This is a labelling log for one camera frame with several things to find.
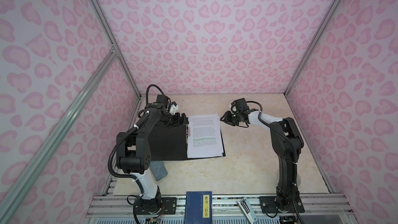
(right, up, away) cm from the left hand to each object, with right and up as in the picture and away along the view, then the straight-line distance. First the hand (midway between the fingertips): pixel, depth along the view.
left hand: (182, 121), depth 90 cm
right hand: (+25, +2, +9) cm, 26 cm away
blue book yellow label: (+10, -38, -18) cm, 44 cm away
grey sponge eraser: (-12, -25, -8) cm, 29 cm away
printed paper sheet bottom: (+13, -10, +7) cm, 18 cm away
